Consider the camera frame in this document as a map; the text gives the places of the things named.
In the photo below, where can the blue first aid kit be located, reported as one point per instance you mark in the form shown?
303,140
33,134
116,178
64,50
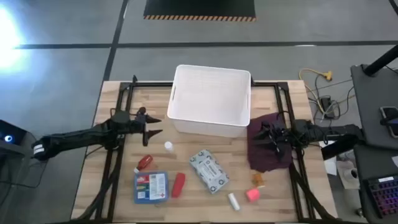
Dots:
151,188

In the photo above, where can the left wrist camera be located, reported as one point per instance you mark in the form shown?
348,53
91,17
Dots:
142,111

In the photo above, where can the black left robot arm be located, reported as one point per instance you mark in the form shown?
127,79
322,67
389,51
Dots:
77,138

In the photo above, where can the red bottle white cap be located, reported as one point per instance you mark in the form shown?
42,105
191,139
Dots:
145,162

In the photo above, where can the backlit keyboard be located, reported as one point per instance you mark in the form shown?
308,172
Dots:
385,196

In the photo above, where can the grey wipes pack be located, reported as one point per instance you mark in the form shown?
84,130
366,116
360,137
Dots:
209,171

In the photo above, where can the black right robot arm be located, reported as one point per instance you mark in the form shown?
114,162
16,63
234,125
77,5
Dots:
311,129

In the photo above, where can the grey desk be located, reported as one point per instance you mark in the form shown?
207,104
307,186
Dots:
373,99
363,161

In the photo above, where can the black hazard-striped floor mat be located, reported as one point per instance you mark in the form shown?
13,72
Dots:
199,7

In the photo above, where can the white perforated plastic basket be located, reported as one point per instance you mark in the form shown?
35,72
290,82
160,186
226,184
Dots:
211,99

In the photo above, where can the white cup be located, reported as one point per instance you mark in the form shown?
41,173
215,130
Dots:
353,174

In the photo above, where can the orange pill bottle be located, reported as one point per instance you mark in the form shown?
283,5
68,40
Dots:
257,180

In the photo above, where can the black slanted bar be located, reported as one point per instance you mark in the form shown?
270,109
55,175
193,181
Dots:
335,151

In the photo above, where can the red oblong case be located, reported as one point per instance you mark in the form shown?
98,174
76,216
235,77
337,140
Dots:
178,185

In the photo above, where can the white gauze roll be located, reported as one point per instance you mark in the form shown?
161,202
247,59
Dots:
234,201

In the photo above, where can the maroon cloth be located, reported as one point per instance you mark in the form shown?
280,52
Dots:
261,158

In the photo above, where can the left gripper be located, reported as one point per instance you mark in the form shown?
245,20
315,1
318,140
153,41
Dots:
144,127

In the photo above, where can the black power adapter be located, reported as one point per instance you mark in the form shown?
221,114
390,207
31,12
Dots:
326,104

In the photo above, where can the black pole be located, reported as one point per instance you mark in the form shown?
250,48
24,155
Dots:
382,60

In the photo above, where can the black smartphone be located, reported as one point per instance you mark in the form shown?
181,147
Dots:
390,113

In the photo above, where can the black table frame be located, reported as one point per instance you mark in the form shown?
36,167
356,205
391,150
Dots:
149,83

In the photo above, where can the white paper sheet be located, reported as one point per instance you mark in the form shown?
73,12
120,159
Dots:
331,166

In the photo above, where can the black device blue light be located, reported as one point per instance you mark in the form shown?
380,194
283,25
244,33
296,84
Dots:
12,130

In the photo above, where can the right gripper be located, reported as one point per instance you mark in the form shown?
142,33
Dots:
276,137

